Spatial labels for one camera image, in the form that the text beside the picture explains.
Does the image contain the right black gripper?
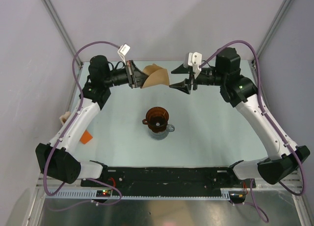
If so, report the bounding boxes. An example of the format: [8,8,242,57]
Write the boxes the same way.
[169,63,226,95]

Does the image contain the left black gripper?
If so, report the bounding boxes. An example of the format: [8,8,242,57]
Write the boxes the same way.
[103,60,156,88]

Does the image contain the brown paper coffee filter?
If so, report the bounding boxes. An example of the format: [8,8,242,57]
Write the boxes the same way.
[141,64,170,89]

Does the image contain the amber glass coffee dripper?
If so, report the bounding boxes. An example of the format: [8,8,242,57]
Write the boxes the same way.
[142,107,169,133]

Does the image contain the clear glass pitcher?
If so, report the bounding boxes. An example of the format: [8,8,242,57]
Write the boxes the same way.
[149,124,175,140]

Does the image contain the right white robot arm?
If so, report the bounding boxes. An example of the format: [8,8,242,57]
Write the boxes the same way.
[170,48,310,187]

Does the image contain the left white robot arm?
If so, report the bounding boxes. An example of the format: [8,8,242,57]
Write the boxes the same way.
[35,55,148,186]

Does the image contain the orange coffee filter box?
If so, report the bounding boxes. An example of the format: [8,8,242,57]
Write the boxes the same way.
[59,111,93,145]

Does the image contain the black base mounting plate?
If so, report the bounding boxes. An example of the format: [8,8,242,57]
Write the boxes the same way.
[80,166,256,198]

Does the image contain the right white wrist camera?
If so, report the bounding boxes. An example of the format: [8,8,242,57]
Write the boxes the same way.
[183,52,202,78]

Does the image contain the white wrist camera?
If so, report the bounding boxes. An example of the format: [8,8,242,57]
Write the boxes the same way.
[117,43,131,63]
[183,52,202,78]

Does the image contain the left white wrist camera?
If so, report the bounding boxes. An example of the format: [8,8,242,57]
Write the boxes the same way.
[117,43,131,63]

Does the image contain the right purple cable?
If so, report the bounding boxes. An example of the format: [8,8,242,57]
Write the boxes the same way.
[200,40,307,223]

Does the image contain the white slotted cable duct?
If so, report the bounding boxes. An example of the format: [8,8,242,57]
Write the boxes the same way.
[47,189,230,201]

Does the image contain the aluminium frame rail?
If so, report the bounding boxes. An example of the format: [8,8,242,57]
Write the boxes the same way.
[36,170,303,190]

